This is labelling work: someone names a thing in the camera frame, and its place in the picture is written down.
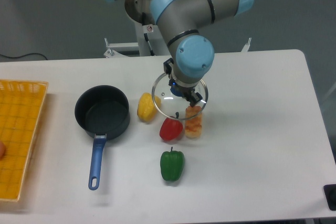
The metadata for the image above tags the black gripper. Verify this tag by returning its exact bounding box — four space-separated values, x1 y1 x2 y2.
163 59 203 107

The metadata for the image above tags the round glass pot lid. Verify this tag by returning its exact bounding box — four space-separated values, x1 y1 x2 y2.
151 73 208 121

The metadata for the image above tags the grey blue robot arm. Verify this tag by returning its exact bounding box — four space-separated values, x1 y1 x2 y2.
109 0 254 106

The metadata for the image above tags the yellow bell pepper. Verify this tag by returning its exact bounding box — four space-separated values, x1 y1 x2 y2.
137 92 157 122

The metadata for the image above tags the orange toasted bread roll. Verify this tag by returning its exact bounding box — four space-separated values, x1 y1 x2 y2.
184 106 202 138

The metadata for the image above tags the red bell pepper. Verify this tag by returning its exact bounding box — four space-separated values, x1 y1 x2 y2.
159 112 183 141

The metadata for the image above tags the green bell pepper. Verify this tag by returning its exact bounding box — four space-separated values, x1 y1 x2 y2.
160 147 185 182

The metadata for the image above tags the yellow woven basket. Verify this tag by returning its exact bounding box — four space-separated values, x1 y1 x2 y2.
1 79 48 202

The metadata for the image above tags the black device at table edge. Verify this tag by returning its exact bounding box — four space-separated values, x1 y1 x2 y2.
323 184 336 211

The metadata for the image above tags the dark pot with blue handle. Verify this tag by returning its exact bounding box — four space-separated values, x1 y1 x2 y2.
75 85 130 190

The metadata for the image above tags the black floor cable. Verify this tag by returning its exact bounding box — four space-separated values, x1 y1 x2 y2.
0 52 49 60

